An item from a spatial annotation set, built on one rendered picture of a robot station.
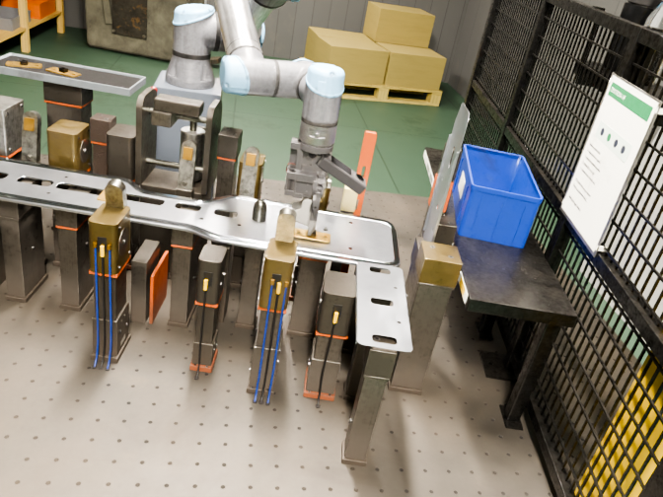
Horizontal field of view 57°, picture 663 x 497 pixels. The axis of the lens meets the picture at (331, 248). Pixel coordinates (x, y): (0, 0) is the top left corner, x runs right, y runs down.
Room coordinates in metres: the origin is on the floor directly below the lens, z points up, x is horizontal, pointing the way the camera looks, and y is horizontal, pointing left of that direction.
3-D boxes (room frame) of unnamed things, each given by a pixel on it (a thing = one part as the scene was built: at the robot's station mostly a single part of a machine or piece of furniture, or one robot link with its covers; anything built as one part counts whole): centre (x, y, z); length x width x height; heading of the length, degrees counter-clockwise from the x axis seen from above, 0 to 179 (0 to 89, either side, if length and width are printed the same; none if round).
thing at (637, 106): (1.18, -0.51, 1.30); 0.23 x 0.02 x 0.31; 3
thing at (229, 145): (1.46, 0.30, 0.91); 0.07 x 0.05 x 0.42; 3
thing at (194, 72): (1.89, 0.54, 1.15); 0.15 x 0.15 x 0.10
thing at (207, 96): (1.89, 0.54, 0.90); 0.20 x 0.20 x 0.40; 12
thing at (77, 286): (1.22, 0.60, 0.84); 0.12 x 0.05 x 0.29; 3
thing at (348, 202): (1.38, -0.02, 0.88); 0.04 x 0.04 x 0.37; 3
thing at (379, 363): (0.88, -0.12, 0.84); 0.05 x 0.05 x 0.29; 3
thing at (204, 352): (1.06, 0.24, 0.84); 0.10 x 0.05 x 0.29; 3
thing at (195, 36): (1.89, 0.53, 1.27); 0.13 x 0.12 x 0.14; 115
